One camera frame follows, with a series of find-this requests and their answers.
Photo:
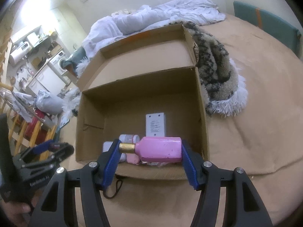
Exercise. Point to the white small jar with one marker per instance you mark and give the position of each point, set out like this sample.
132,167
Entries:
129,138

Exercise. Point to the teal cushion orange stripe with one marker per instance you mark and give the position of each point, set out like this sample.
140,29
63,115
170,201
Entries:
270,23

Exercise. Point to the white washing machine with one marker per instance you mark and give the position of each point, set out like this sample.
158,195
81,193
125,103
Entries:
58,60

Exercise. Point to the beige bed blanket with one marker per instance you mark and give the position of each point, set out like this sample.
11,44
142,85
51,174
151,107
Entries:
265,138

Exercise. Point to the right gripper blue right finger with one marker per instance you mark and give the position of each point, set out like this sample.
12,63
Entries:
243,207

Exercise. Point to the white crumpled duvet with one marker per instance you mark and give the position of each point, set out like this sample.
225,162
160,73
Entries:
112,28

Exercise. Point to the patterned fluffy fringe blanket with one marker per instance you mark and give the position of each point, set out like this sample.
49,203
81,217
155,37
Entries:
217,68

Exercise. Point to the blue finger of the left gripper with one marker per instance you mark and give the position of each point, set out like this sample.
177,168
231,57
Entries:
43,147

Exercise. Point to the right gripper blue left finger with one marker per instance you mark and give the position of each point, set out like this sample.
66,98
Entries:
57,205

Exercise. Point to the white battery charger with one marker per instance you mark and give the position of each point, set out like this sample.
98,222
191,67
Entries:
155,125

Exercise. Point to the pink perfume bottle gold cap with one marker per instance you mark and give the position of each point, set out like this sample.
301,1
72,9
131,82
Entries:
155,149

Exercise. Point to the grey stuffed bag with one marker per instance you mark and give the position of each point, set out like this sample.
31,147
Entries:
49,103

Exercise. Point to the pink small toy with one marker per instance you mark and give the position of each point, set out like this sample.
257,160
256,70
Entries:
133,159

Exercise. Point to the wooden stair railing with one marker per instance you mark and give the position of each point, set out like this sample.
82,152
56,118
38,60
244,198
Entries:
26,128

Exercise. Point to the brown cardboard box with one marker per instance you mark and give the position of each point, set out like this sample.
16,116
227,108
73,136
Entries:
120,107

